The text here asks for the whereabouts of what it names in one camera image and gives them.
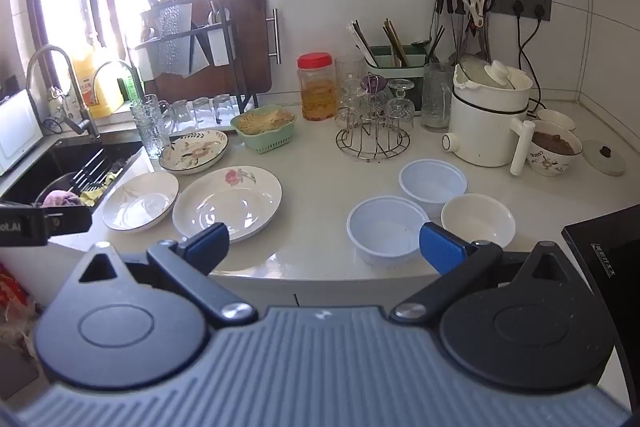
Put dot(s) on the purple cloth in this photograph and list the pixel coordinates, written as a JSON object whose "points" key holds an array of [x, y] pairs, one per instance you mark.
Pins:
{"points": [[62, 198]]}

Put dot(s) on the white plastic board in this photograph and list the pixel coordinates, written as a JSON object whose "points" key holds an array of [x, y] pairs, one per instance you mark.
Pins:
{"points": [[221, 42]]}

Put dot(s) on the wooden chopsticks bundle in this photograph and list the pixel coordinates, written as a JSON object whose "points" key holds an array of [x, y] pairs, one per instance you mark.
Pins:
{"points": [[395, 41]]}

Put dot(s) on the small white bowl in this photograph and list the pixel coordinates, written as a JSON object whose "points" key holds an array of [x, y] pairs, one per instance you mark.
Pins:
{"points": [[556, 118]]}

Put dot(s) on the white electric cooking pot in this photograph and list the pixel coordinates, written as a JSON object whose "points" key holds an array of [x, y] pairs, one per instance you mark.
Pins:
{"points": [[490, 122]]}

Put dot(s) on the red-lid plastic jar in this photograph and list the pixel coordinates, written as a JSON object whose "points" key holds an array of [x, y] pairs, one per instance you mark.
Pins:
{"points": [[316, 89]]}

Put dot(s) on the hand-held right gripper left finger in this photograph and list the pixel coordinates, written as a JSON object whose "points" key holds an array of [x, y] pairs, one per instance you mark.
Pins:
{"points": [[212, 241]]}

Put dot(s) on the white chopsticks bundle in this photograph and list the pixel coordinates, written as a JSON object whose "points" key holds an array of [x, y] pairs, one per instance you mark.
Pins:
{"points": [[362, 43]]}

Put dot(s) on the red printed packaging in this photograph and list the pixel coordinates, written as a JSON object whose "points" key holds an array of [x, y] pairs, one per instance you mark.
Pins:
{"points": [[10, 292]]}

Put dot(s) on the textured glass mug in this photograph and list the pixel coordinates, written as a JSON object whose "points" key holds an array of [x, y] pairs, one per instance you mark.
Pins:
{"points": [[150, 129]]}

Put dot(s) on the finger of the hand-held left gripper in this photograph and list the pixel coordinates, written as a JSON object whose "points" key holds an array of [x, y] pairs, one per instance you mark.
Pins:
{"points": [[67, 222]]}

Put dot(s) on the inverted stemmed glass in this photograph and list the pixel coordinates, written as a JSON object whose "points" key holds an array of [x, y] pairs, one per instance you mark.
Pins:
{"points": [[350, 102], [400, 104]]}

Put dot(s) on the small steel faucet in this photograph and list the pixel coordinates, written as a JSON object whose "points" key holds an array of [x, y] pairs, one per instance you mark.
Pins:
{"points": [[112, 69]]}

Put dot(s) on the yellow detergent bottle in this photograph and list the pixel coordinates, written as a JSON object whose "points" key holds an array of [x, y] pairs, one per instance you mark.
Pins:
{"points": [[97, 87]]}

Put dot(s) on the green chopstick holder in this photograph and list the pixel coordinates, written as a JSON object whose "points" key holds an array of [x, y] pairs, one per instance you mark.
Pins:
{"points": [[397, 59]]}

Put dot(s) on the tall ribbed glass mug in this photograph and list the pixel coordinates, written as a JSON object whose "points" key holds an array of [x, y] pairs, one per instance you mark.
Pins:
{"points": [[437, 99]]}

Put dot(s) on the white countertop appliance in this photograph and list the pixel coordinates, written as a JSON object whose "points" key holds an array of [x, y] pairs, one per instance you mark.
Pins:
{"points": [[17, 132]]}

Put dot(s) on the plain white ceramic bowl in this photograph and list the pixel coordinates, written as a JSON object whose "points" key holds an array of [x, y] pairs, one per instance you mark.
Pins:
{"points": [[477, 221]]}

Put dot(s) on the black kitchen sink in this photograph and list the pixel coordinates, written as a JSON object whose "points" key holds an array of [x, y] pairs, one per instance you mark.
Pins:
{"points": [[35, 187]]}

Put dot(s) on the tall steel kitchen faucet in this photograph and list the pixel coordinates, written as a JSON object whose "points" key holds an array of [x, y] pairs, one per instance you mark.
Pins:
{"points": [[50, 57]]}

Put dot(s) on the green basket with noodles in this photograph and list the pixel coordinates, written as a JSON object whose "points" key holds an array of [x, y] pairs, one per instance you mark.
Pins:
{"points": [[263, 129]]}

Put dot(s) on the small clear drinking glass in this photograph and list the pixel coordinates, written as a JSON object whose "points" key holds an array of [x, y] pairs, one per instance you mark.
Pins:
{"points": [[177, 114], [223, 107], [202, 111]]}

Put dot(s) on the floral bowl with brown food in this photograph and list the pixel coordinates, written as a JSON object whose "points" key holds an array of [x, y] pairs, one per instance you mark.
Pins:
{"points": [[552, 154]]}

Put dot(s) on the hammered steel cleaver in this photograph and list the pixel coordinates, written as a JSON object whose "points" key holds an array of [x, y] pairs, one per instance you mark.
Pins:
{"points": [[172, 39]]}

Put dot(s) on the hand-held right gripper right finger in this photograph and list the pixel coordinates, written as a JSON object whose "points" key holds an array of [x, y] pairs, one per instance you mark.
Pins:
{"points": [[440, 249]]}

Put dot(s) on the large white pink-flower plate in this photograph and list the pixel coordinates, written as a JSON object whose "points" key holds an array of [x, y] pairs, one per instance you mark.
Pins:
{"points": [[227, 207]]}

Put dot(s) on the black wall power strip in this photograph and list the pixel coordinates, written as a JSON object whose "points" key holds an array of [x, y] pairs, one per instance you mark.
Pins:
{"points": [[522, 4]]}

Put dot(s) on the wooden cutting board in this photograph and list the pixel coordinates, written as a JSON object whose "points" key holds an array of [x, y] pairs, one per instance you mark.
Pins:
{"points": [[235, 77]]}

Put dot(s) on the black dish rack in sink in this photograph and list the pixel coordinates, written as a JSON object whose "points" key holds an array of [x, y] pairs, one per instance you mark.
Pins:
{"points": [[92, 172]]}

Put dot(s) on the green bottle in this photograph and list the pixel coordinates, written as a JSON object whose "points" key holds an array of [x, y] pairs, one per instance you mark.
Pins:
{"points": [[131, 86]]}

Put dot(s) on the black induction cooktop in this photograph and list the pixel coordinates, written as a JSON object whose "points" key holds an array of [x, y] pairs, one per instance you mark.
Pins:
{"points": [[607, 267]]}

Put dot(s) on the translucent plastic bowl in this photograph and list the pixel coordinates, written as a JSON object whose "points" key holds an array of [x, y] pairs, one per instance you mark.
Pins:
{"points": [[385, 227], [432, 184]]}

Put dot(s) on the hanging metal utensils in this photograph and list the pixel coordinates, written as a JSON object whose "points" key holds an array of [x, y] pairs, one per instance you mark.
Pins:
{"points": [[472, 39]]}

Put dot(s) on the purple-topped inverted glass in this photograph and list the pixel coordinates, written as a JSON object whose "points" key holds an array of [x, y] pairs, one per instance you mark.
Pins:
{"points": [[374, 86]]}

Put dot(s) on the floral deep plate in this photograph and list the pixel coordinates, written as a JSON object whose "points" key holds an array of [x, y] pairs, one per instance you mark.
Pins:
{"points": [[194, 152]]}

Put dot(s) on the white plate with faint pattern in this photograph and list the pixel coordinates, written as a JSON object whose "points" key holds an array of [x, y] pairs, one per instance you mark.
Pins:
{"points": [[140, 204]]}

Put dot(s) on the pale lid with black knob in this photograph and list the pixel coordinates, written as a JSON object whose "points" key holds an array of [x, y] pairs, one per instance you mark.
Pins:
{"points": [[604, 158]]}

